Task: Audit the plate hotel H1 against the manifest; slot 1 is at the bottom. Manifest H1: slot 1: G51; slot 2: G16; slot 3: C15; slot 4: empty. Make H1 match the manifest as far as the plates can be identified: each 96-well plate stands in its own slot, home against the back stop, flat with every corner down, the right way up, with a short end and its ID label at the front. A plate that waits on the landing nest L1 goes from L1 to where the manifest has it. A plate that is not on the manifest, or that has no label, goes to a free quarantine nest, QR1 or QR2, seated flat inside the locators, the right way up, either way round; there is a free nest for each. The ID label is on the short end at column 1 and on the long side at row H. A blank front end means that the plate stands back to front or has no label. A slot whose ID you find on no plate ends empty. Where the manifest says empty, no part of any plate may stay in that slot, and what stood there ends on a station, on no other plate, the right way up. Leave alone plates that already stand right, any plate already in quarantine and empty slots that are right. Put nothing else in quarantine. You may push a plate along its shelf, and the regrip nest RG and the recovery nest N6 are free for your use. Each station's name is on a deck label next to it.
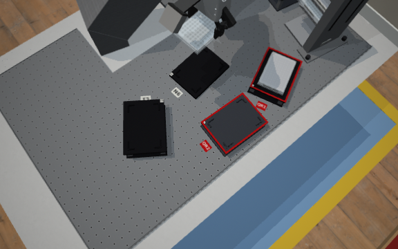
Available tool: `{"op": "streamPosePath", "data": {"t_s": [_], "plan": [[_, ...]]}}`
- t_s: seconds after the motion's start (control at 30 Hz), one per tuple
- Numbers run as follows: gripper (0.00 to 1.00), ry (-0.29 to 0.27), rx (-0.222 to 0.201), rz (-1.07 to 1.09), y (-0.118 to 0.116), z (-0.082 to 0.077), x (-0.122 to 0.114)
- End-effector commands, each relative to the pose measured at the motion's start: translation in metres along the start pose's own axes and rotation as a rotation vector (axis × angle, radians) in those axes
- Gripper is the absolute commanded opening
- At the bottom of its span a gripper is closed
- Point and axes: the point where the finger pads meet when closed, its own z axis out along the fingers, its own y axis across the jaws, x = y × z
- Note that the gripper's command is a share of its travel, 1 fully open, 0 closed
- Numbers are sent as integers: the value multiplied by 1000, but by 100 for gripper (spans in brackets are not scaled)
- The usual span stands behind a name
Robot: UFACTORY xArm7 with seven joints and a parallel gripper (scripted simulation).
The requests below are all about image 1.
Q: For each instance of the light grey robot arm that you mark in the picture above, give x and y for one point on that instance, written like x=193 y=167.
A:
x=175 y=14

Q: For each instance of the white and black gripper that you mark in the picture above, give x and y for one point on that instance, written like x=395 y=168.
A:
x=215 y=10

